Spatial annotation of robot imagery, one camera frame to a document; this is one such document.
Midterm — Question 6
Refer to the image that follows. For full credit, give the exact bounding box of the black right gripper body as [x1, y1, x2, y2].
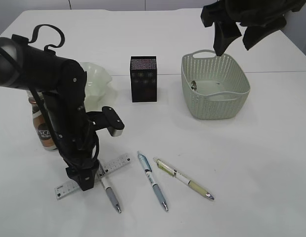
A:
[201, 0, 306, 27]

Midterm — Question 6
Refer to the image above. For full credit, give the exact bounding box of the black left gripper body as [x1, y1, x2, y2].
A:
[43, 92, 99, 191]

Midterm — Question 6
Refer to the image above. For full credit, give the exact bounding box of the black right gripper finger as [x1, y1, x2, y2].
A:
[213, 22, 242, 56]
[243, 23, 286, 50]

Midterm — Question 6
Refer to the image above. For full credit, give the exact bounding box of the brown coffee drink bottle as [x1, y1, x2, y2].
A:
[27, 91, 57, 151]

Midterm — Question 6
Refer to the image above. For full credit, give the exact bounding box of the clear plastic ruler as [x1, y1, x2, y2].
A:
[54, 153, 131, 200]

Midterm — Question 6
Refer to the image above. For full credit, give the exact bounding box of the paper ball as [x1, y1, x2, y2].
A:
[190, 80, 197, 91]

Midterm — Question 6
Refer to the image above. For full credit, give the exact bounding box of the cream green pen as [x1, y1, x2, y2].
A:
[153, 157, 215, 201]

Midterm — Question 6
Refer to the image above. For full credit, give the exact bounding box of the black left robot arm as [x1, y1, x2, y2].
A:
[0, 35, 99, 191]

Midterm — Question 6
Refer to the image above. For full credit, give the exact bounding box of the grey grip clear pen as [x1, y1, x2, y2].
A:
[97, 162, 122, 213]

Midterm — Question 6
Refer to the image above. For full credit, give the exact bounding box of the pale green plastic basket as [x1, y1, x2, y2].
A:
[181, 50, 251, 120]

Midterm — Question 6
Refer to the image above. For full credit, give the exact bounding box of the blue clip grey pen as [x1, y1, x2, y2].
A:
[137, 151, 169, 212]

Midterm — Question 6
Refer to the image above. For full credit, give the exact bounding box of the black perforated pen holder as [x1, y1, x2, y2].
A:
[130, 56, 157, 103]

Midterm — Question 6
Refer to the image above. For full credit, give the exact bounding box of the pale green wavy glass bowl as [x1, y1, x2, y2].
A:
[80, 62, 112, 112]

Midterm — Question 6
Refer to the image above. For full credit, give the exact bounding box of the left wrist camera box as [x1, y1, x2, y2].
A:
[87, 106, 125, 137]

